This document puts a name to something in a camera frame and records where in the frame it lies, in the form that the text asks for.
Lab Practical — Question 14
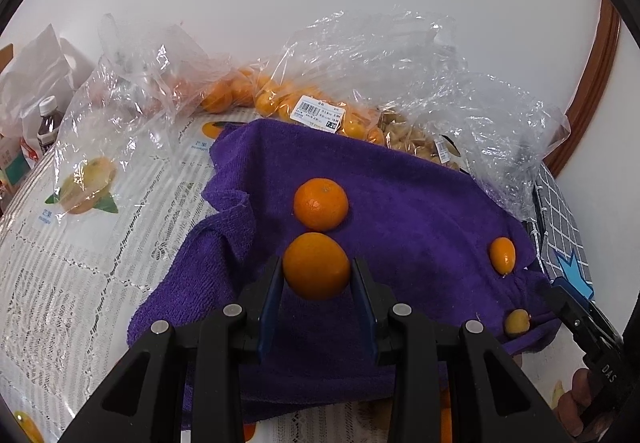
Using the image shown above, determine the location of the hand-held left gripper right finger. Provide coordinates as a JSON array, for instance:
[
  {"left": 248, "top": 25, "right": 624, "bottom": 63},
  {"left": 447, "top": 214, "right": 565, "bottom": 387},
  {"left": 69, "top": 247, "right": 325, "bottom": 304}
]
[{"left": 350, "top": 257, "right": 576, "bottom": 443}]

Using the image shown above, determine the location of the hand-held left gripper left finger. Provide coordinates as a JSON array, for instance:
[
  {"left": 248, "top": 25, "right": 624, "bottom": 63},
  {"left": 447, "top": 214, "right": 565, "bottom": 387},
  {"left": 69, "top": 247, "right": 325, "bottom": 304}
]
[{"left": 60, "top": 254, "right": 286, "bottom": 443}]

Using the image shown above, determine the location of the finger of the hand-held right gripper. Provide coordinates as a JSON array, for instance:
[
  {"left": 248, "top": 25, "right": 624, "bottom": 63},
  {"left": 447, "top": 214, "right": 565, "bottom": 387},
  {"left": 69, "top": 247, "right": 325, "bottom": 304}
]
[{"left": 542, "top": 279, "right": 603, "bottom": 341}]

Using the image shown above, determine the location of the small yellow fruit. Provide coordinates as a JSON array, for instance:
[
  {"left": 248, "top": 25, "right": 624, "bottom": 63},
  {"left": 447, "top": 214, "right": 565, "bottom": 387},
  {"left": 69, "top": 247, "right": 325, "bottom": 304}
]
[{"left": 504, "top": 309, "right": 532, "bottom": 337}]

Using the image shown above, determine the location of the smooth orange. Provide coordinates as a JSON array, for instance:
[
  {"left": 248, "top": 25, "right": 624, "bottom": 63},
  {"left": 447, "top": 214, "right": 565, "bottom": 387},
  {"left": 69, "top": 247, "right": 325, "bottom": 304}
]
[{"left": 282, "top": 232, "right": 352, "bottom": 301}]

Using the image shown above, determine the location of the oval orange kumquat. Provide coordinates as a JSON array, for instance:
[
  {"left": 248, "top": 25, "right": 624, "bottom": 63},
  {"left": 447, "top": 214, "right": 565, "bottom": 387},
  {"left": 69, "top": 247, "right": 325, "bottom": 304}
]
[{"left": 489, "top": 237, "right": 517, "bottom": 275}]

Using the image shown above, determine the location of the orange mandarin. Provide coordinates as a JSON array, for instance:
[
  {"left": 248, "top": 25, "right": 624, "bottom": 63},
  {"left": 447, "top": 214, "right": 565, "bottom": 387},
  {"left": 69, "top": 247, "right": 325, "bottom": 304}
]
[{"left": 293, "top": 177, "right": 349, "bottom": 231}]

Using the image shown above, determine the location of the person's right hand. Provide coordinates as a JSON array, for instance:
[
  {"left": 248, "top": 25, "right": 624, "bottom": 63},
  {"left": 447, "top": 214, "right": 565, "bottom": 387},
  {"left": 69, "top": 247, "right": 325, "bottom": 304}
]
[{"left": 556, "top": 367, "right": 595, "bottom": 435}]

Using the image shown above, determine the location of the purple towel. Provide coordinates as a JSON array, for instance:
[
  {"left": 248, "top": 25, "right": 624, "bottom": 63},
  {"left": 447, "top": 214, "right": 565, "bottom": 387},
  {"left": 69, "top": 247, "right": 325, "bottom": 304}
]
[{"left": 127, "top": 118, "right": 566, "bottom": 429}]

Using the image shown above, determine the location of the fruit print lace tablecloth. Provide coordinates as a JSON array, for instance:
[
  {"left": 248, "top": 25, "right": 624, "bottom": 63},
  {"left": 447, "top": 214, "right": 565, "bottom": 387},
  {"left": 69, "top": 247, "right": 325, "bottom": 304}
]
[{"left": 0, "top": 106, "right": 601, "bottom": 443}]

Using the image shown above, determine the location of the clear bag of brown fruit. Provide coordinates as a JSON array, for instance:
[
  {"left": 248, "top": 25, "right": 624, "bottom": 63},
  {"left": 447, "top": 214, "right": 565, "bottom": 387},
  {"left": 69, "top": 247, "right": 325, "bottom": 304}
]
[{"left": 375, "top": 70, "right": 572, "bottom": 219}]

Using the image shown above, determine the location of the clear bag of oranges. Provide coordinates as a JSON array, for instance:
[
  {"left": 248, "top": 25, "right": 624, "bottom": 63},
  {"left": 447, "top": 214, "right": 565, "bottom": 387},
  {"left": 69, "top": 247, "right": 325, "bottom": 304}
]
[{"left": 200, "top": 10, "right": 461, "bottom": 146}]

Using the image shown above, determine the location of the empty clear plastic bag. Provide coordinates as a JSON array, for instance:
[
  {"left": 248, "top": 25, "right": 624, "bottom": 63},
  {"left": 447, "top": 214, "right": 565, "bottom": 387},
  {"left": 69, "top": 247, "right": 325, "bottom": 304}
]
[{"left": 56, "top": 13, "right": 232, "bottom": 215}]

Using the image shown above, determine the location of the dark drink bottle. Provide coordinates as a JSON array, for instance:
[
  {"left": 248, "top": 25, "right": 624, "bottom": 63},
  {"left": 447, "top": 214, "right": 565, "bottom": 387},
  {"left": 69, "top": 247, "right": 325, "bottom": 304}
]
[{"left": 35, "top": 96, "right": 64, "bottom": 157}]

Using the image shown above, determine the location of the green and white carton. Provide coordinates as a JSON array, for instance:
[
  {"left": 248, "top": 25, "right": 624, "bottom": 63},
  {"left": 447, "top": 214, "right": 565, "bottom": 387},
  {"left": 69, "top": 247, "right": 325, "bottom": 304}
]
[{"left": 0, "top": 133, "right": 37, "bottom": 196}]

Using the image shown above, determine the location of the white plastic bag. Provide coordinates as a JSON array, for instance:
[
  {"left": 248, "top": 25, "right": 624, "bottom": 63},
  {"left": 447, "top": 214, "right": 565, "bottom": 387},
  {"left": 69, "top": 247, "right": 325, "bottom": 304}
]
[{"left": 0, "top": 23, "right": 96, "bottom": 136}]

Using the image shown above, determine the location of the black cable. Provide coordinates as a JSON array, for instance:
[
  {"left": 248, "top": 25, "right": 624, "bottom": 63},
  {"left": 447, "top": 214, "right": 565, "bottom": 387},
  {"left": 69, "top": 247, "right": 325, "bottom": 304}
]
[{"left": 522, "top": 182, "right": 548, "bottom": 270}]

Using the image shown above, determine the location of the brown wooden door frame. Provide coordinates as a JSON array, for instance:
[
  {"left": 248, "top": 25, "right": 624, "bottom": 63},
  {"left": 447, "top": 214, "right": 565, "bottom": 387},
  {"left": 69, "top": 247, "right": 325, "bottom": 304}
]
[{"left": 542, "top": 0, "right": 623, "bottom": 176}]

